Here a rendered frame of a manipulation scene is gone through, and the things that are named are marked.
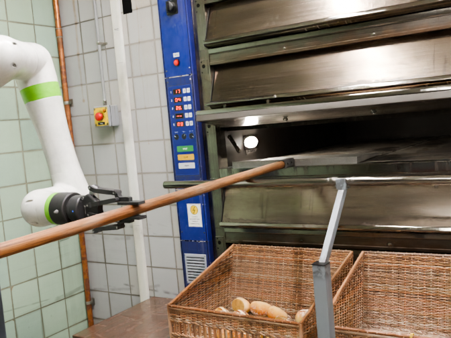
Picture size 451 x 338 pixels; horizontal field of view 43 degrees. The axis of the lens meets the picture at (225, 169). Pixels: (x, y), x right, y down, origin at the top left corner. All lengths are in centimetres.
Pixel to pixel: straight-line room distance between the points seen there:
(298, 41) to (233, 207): 75
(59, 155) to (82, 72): 125
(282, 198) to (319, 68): 55
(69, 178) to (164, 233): 104
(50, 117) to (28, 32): 124
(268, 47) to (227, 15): 25
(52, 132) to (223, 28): 98
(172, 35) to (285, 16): 54
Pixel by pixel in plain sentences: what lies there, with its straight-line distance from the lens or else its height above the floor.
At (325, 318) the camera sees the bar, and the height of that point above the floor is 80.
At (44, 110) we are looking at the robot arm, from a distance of 177.
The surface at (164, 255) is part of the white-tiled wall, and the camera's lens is 274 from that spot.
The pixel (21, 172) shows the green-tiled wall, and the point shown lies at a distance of 285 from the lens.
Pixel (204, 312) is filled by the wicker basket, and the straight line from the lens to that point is 205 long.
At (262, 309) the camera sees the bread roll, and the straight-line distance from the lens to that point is 231.
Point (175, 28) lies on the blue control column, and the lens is 256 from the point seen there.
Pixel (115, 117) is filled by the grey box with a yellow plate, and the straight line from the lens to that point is 279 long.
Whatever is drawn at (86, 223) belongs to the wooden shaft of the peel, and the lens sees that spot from 133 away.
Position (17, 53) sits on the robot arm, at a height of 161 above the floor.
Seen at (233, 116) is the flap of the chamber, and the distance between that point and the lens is 224.
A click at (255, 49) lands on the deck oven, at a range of 237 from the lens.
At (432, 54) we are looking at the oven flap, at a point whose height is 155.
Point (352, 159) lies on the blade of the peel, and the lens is 222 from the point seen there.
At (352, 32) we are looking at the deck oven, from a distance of 221.
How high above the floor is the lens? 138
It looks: 5 degrees down
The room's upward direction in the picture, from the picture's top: 5 degrees counter-clockwise
